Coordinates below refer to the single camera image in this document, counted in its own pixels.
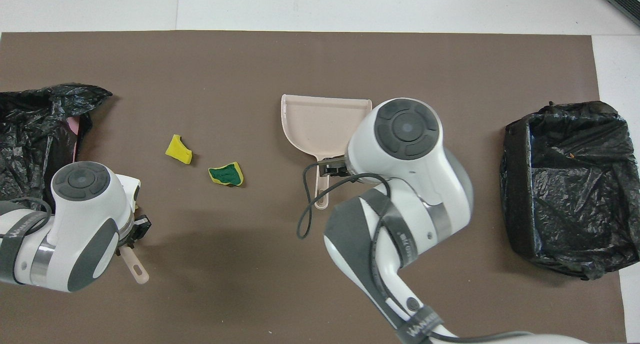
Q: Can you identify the black bag lined pink bin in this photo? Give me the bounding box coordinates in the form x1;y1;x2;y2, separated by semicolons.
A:
0;83;113;212

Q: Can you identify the green and yellow sponge piece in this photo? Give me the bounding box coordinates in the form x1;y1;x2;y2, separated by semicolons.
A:
208;161;245;187

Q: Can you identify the beige plastic dustpan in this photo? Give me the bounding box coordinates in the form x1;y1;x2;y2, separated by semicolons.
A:
280;94;373;210

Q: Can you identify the brown table mat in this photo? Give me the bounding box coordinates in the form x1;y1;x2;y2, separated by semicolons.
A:
0;31;627;344

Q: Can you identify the beige hand brush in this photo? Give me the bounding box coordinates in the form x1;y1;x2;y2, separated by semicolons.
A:
120;247;150;285

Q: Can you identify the notched yellow sponge piece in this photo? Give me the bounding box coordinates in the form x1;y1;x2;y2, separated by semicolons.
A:
165;134;193;165

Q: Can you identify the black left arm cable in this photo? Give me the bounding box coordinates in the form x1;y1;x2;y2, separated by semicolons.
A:
0;198;53;235

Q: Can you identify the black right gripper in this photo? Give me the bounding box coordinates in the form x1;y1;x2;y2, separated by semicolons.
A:
320;156;348;177

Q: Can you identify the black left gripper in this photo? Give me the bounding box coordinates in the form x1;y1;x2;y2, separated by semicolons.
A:
120;217;152;250

